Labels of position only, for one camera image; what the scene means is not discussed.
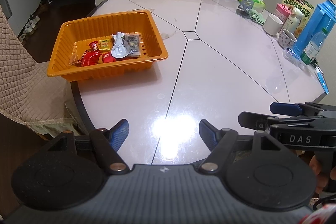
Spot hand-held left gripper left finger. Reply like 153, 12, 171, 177
47, 118, 130, 175

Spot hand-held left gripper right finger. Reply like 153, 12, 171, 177
197, 119, 288, 174

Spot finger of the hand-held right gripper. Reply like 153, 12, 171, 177
270, 102, 319, 117
238, 111, 280, 133

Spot large red snack packet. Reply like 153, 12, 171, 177
79, 52, 103, 67

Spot yellow snack packet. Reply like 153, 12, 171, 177
98, 39, 112, 51

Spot black clear snack packet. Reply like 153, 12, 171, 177
125, 34, 142, 56

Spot orange plastic tray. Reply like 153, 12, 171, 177
47, 10, 169, 82

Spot person's right hand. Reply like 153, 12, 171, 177
309, 154, 330, 194

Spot clear plastic box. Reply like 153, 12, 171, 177
283, 46, 305, 64

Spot green label water bottle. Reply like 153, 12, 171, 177
300, 28, 328, 65

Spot patterned white mug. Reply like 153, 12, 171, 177
278, 29, 297, 48

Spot red patterned cloth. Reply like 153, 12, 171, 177
299, 203, 336, 224

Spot white cup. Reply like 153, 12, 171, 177
263, 13, 283, 36

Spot white bottle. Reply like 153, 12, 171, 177
282, 7, 303, 33

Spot blue thermos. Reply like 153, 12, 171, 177
292, 0, 336, 62

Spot green cloth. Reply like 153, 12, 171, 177
248, 9, 267, 25

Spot pink lidded cup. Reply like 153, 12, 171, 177
273, 3, 291, 24

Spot yellow green snack bag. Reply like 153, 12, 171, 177
282, 0, 315, 38

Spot green tissue box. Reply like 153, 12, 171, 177
238, 0, 266, 12

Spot quilted beige chair with fringe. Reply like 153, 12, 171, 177
0, 5, 87, 139

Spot grey phone stand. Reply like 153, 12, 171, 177
236, 0, 255, 17

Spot white shoes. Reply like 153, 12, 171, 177
17, 14, 41, 41

